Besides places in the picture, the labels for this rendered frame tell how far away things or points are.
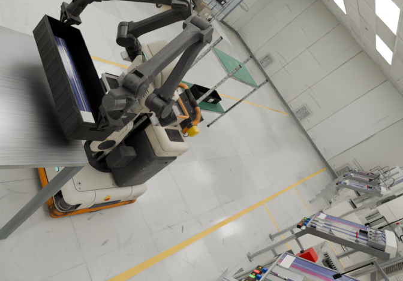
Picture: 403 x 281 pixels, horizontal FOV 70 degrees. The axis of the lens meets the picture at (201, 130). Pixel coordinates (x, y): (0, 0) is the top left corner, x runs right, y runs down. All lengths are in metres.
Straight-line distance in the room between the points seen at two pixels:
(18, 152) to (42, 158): 0.08
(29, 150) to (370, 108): 9.90
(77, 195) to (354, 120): 9.39
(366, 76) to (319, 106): 1.66
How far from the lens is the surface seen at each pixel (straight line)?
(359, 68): 10.61
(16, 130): 1.22
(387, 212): 6.37
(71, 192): 1.84
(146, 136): 1.82
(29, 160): 1.17
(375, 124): 10.36
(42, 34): 1.46
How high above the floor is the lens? 1.71
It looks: 25 degrees down
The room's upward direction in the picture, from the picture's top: 52 degrees clockwise
